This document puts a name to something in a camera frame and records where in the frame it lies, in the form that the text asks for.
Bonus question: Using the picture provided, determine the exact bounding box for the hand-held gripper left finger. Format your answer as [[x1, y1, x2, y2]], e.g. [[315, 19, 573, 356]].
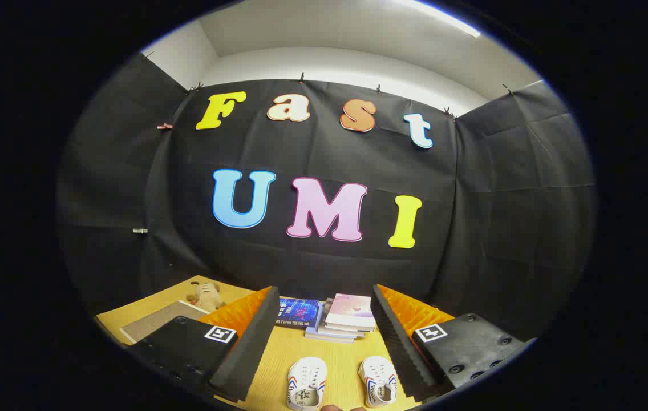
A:
[[129, 285, 281, 403]]

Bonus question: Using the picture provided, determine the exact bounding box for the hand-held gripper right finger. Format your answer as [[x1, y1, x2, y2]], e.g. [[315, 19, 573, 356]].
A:
[[370, 284, 537, 404]]

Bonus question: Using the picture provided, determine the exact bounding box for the white canvas shoe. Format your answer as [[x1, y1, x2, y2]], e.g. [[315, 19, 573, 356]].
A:
[[286, 357, 328, 411], [358, 356, 398, 408]]

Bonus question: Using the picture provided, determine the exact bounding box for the beige fabric storage box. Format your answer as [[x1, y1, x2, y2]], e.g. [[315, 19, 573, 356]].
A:
[[120, 301, 210, 345]]

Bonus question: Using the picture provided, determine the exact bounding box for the tan plush dog toy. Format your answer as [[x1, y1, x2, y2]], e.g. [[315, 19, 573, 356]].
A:
[[186, 281, 226, 313]]

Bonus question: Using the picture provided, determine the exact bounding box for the pink book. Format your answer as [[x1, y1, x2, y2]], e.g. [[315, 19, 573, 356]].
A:
[[325, 294, 376, 331]]

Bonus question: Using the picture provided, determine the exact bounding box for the pale blue book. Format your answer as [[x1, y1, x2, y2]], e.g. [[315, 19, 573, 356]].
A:
[[305, 328, 359, 344]]

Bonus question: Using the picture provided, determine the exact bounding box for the black backdrop cloth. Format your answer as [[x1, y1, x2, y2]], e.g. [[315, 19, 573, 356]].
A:
[[56, 51, 596, 343]]

